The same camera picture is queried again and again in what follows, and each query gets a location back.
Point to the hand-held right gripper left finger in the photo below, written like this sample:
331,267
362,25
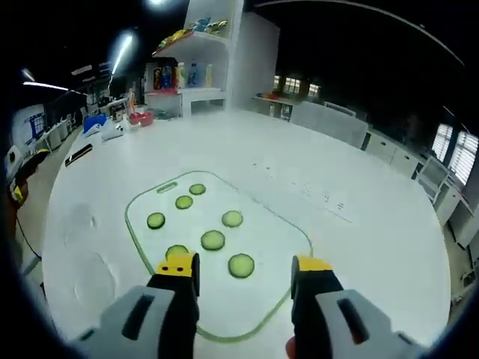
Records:
149,318

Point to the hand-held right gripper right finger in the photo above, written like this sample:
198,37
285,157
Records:
337,318

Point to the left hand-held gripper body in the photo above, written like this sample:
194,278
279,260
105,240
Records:
14,157

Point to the clear glass bowl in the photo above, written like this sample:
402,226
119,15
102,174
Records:
95,280

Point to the glass petri dish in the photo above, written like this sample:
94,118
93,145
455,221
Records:
80,224

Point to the group of cucumber slices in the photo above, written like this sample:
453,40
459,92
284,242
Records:
213,239

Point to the round green cucumber slice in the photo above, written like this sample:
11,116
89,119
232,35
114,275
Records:
241,265

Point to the person's left hand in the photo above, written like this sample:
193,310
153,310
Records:
20,188

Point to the person's right hand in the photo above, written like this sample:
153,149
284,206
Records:
292,348

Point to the white office desk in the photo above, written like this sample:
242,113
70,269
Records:
56,132
396,151

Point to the blue white cloth item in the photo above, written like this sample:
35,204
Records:
95,123

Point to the ceiling light strip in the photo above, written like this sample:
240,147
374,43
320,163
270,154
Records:
123,48
45,86

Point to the white game controller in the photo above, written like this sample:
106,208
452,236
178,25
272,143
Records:
114,131

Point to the white green-edged cutting board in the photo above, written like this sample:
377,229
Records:
269,239

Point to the tall slim pale bottle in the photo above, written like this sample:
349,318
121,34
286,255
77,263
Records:
131,100

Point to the dark red packet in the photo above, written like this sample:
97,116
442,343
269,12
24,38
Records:
156,76

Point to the cream drink bottle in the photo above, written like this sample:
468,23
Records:
181,75

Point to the yellow green snack packet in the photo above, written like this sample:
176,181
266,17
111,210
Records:
166,43

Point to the pale blue drink bottle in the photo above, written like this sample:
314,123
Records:
193,75

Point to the green white drink bottle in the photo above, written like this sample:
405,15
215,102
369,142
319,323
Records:
209,75

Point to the white desk partition panel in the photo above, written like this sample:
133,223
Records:
329,123

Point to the large window with blinds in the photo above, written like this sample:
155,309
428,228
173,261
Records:
466,159

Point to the small window with blinds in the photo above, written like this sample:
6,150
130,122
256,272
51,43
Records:
445,142

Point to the white display shelf red trim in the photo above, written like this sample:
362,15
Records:
213,45

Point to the distant row of windows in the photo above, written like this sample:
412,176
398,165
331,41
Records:
295,86

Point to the blue white wall board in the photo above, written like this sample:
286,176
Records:
33,123

